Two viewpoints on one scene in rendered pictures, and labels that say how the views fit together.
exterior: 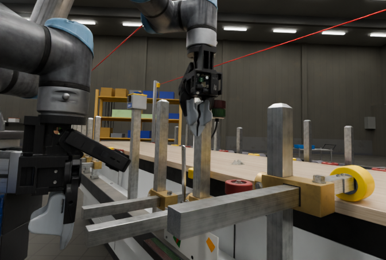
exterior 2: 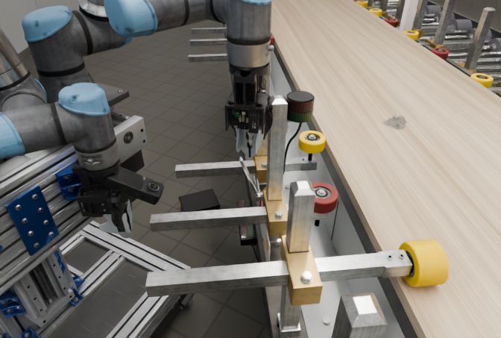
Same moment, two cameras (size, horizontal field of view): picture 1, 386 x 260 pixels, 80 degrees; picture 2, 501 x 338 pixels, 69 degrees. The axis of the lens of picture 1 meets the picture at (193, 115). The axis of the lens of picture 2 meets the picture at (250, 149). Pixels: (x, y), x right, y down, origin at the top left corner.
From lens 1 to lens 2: 0.55 m
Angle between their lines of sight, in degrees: 47
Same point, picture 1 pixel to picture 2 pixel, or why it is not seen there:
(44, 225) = (108, 229)
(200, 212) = (162, 286)
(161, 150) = not seen: hidden behind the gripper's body
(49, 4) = not seen: outside the picture
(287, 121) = (303, 208)
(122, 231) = (177, 224)
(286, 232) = not seen: hidden behind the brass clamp
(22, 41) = (41, 140)
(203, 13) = (238, 22)
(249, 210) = (213, 286)
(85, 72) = (101, 136)
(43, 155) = (93, 191)
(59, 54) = (72, 135)
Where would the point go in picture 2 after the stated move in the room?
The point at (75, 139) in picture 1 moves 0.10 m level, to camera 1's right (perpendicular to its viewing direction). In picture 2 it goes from (109, 183) to (148, 201)
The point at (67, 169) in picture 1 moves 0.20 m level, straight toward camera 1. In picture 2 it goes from (109, 204) to (64, 292)
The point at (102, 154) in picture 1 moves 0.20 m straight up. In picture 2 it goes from (133, 193) to (112, 103)
